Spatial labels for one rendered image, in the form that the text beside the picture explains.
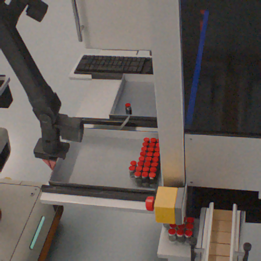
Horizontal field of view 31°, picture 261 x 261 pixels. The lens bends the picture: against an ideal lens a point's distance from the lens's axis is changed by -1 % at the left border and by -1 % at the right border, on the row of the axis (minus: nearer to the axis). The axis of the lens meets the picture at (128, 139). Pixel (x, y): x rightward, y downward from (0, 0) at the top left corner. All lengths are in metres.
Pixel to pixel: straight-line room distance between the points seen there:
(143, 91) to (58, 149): 0.52
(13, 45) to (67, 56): 2.65
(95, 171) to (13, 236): 0.80
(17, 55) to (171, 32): 0.44
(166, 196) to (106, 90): 0.75
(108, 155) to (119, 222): 0.97
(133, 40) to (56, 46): 1.89
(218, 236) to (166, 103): 0.40
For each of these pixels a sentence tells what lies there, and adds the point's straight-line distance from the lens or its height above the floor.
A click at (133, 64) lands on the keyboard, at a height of 0.83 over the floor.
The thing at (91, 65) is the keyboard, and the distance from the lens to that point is 2.15.
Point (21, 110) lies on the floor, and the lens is 3.40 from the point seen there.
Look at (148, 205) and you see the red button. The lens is 1.27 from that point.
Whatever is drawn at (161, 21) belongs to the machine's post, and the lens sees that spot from 0.99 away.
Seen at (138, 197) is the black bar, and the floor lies 0.90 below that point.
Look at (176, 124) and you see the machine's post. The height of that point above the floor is 1.23.
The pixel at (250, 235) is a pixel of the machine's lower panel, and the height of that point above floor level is 0.81.
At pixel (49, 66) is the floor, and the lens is 3.81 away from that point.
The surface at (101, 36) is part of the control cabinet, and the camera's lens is 2.27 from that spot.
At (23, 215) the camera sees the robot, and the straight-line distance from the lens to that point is 2.31.
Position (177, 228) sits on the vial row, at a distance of 1.33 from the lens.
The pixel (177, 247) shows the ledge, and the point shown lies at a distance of 1.33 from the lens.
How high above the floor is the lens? 1.97
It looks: 42 degrees down
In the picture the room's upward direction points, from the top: 8 degrees counter-clockwise
